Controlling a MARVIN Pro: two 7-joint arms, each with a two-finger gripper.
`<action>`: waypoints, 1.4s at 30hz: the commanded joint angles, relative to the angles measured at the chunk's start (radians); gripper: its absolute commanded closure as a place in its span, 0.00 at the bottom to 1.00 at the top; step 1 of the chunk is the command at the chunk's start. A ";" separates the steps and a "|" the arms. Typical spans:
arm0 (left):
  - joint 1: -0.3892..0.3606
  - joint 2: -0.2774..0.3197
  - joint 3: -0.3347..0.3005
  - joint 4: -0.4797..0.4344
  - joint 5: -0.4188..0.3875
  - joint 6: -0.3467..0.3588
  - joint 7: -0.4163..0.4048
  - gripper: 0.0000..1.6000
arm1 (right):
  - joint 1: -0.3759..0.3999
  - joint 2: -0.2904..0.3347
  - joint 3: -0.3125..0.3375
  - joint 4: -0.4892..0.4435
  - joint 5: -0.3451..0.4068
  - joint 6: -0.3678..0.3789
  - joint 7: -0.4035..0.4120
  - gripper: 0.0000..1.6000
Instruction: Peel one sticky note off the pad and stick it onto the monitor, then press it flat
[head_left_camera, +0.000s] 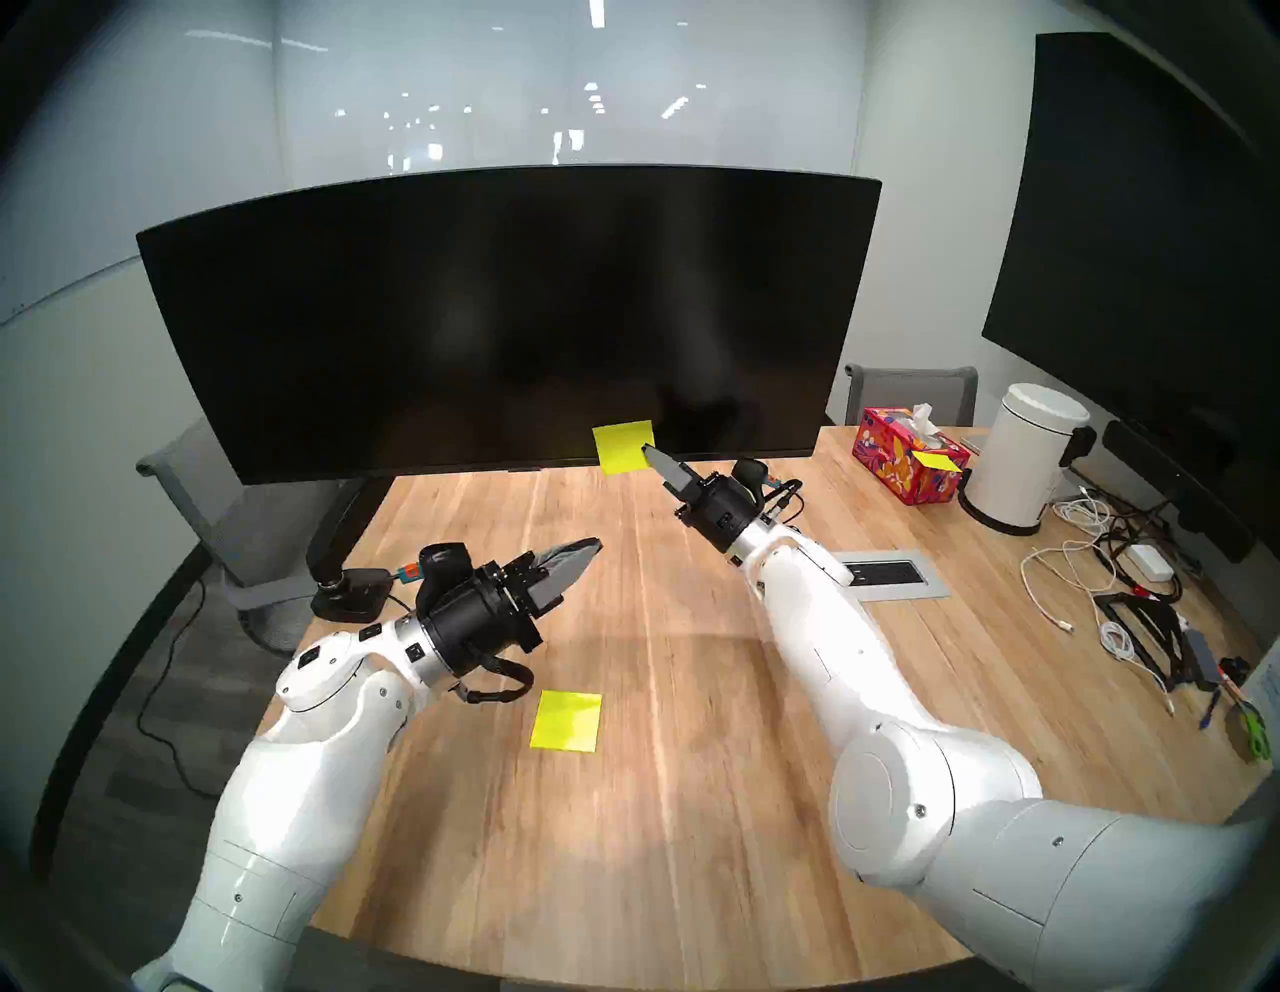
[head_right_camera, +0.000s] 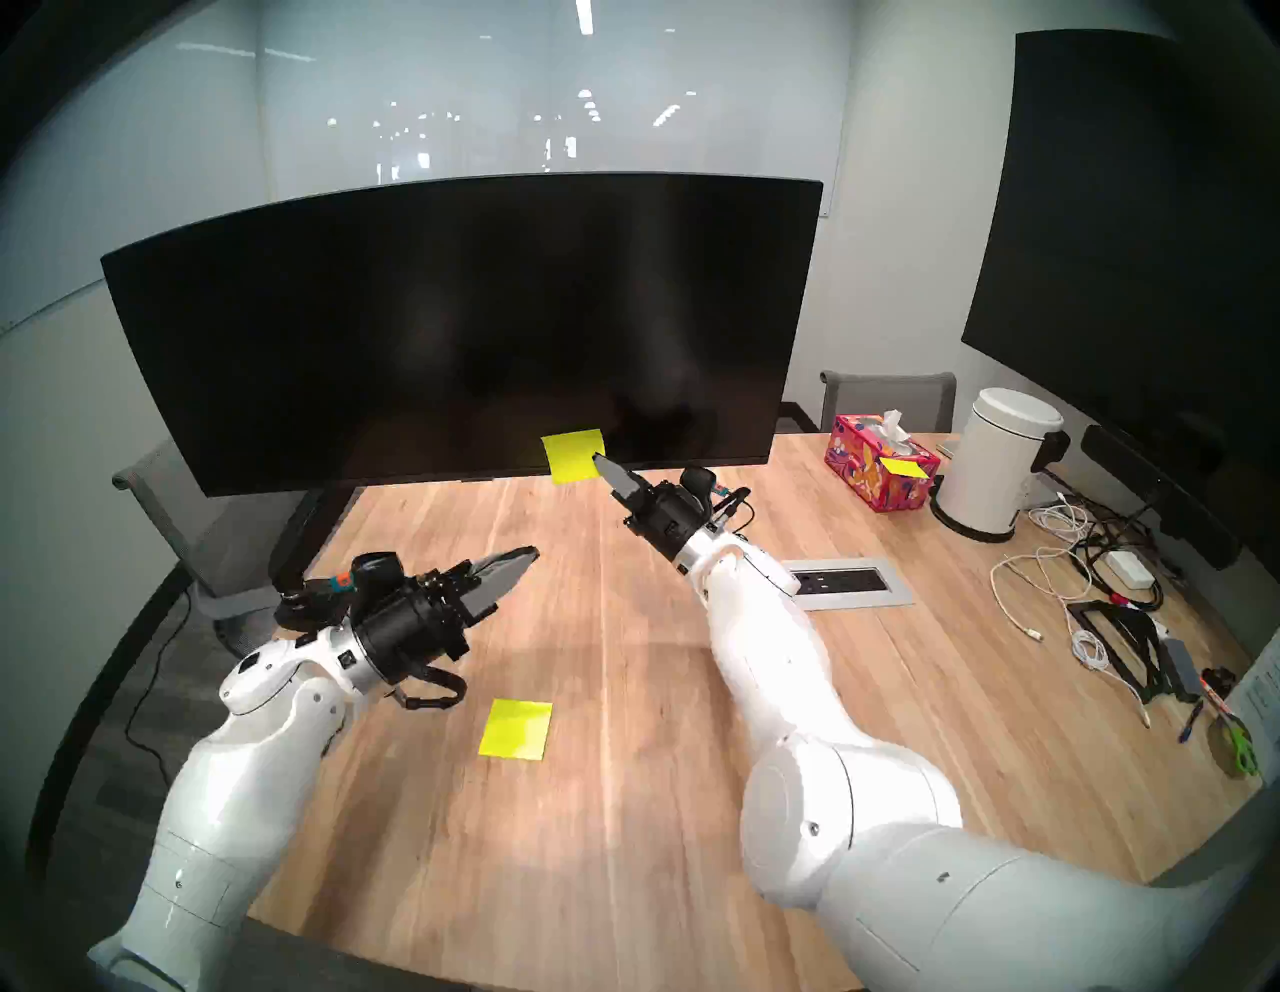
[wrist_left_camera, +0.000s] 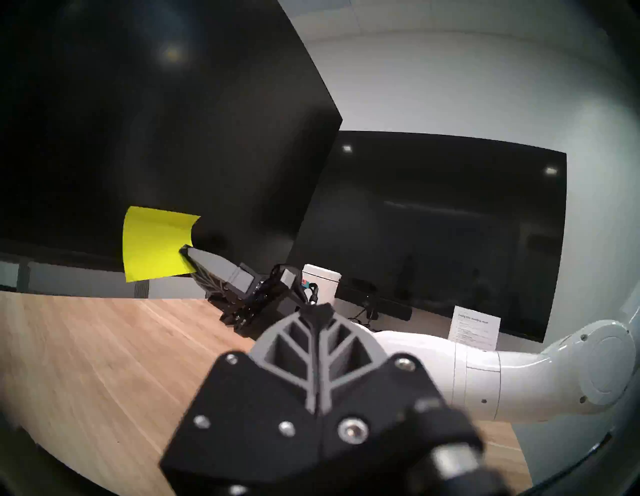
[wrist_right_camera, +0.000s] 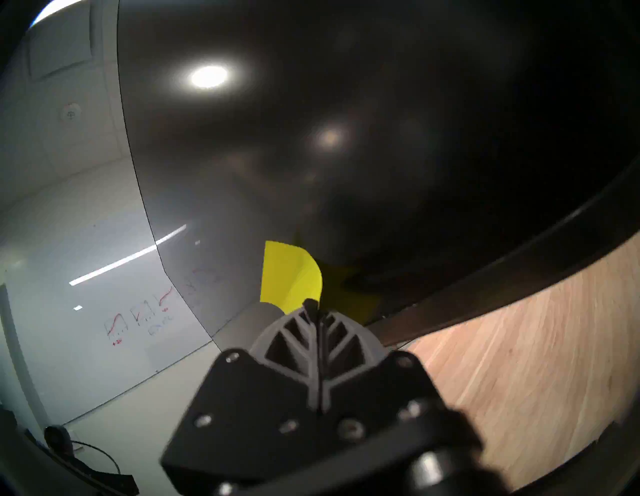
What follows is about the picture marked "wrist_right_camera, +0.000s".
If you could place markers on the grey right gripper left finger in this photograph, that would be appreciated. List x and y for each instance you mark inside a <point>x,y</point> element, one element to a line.
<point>250,415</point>

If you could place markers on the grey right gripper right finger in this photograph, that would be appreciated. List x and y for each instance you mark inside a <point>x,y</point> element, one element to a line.
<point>365,400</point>

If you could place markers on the single yellow sticky note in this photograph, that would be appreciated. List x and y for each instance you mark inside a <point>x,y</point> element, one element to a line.
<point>287,275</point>

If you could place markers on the curved black computer monitor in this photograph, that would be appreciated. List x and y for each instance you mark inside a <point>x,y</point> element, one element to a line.
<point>400,150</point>

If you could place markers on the white ceiling smoke detector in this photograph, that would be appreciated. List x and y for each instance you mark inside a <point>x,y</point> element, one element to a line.
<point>71,112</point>

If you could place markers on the frosted glass wall board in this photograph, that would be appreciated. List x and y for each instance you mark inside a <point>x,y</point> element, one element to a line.
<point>75,325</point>

